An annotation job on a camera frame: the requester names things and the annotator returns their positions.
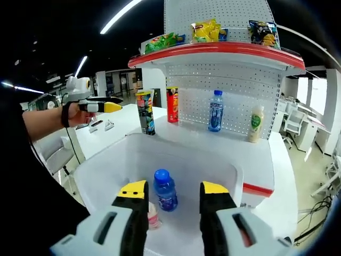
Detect white bottle green label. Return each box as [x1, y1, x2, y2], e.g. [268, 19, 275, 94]
[247, 105, 265, 144]

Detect black floor cables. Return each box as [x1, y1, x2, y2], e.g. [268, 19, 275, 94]
[294, 196, 334, 242]

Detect grey office chair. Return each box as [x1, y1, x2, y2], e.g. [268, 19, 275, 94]
[39, 134, 79, 177]

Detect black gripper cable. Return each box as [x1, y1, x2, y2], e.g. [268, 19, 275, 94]
[65, 126, 82, 165]

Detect black chips can yellow lid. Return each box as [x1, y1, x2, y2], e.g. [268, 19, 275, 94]
[135, 90, 157, 136]

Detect beige drink bottle white cap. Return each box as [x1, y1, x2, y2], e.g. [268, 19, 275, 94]
[148, 202, 163, 230]

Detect white pegboard panel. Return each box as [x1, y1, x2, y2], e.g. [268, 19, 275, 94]
[164, 0, 282, 141]

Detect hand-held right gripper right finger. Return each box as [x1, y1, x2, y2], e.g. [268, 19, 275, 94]
[199, 181, 293, 256]

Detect red chips can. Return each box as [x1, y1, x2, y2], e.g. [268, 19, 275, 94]
[166, 86, 180, 123]

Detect white square pillar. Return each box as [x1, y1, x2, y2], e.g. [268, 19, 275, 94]
[141, 68, 167, 107]

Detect green chips bag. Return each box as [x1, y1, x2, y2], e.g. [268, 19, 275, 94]
[166, 32, 186, 48]
[144, 34, 173, 54]

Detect person's left hand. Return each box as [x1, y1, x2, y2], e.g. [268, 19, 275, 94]
[68, 103, 96, 128]

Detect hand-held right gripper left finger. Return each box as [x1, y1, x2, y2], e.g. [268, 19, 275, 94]
[50, 180, 150, 256]

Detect white snack and drink counter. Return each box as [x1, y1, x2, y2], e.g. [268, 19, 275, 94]
[127, 0, 306, 209]

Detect straight ceiling light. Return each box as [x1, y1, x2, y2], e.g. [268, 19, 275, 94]
[74, 55, 88, 78]
[1, 81, 45, 94]

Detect blue chips bag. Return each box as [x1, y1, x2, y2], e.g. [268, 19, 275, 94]
[248, 20, 281, 51]

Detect curved ceiling light strip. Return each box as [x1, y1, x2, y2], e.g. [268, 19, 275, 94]
[100, 0, 144, 35]

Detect person's black shirt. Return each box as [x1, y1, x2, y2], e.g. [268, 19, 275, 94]
[5, 103, 91, 256]

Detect clear blue water bottle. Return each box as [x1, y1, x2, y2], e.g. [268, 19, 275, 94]
[207, 90, 224, 133]

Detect blue drink bottle blue cap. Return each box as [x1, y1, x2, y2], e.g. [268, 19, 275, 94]
[153, 169, 178, 213]

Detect white workstation desk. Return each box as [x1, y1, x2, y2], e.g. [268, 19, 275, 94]
[295, 101, 334, 158]

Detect white mesh chair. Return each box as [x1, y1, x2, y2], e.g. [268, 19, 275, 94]
[283, 109, 307, 150]

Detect black wrist strap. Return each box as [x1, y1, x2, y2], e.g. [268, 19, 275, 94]
[60, 102, 71, 129]

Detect white plastic shopping basket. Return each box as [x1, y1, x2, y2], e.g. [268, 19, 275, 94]
[73, 132, 245, 256]

